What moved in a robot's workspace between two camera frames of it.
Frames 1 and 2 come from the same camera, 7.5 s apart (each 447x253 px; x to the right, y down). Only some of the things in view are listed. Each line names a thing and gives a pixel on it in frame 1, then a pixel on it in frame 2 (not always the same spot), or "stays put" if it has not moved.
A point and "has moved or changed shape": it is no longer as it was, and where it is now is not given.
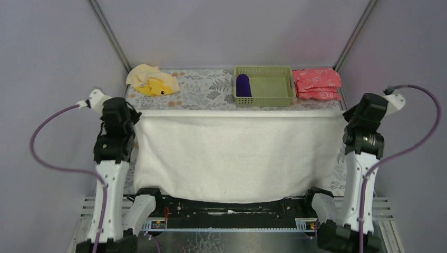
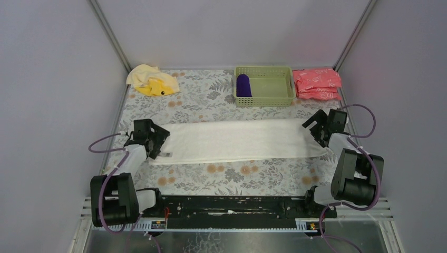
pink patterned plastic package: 319,84 stays put
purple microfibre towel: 243,86 stays put
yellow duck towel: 149,80 stays put
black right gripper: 349,116 -> 320,126
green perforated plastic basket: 270,86 stays put
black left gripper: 129,118 -> 153,138
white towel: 221,156 has moved or changed shape
